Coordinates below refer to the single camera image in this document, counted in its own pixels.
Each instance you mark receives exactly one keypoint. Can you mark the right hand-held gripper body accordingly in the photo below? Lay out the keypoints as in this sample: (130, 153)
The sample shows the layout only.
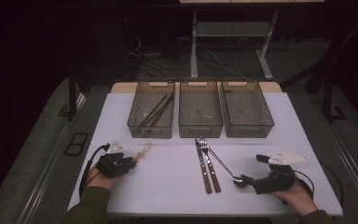
(273, 182)

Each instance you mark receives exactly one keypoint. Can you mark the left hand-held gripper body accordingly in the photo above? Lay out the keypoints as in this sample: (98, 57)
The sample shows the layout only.
(112, 165)

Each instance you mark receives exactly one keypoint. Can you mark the metal spoon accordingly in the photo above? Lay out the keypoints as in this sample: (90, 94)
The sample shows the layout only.
(238, 181)

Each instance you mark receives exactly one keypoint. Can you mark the transparent grey plastic bin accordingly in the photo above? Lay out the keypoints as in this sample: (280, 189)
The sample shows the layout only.
(245, 107)
(200, 109)
(152, 130)

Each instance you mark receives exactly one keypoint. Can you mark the brown chopstick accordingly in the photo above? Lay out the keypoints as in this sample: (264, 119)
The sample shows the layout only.
(161, 115)
(163, 110)

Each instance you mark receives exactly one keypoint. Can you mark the black chopstick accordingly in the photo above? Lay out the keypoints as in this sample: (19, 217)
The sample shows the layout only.
(159, 109)
(154, 109)

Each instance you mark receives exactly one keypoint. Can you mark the person's right hand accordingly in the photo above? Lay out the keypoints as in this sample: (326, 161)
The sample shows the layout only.
(295, 197)

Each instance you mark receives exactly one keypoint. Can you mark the white table mat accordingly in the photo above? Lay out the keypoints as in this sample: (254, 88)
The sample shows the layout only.
(174, 193)

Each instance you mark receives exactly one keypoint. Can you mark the wooden table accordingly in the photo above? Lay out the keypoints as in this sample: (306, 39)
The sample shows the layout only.
(121, 87)

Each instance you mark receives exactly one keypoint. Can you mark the black metal stand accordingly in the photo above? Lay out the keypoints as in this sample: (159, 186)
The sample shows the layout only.
(327, 93)
(72, 93)

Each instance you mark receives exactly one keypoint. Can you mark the black floor socket frame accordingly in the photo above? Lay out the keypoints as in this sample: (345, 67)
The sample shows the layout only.
(76, 143)

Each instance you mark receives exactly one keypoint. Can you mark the metal floor rail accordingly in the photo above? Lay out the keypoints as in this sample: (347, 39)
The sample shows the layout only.
(351, 161)
(52, 155)

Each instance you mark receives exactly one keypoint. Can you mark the white metal desk frame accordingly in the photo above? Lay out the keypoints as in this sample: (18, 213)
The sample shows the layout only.
(193, 46)

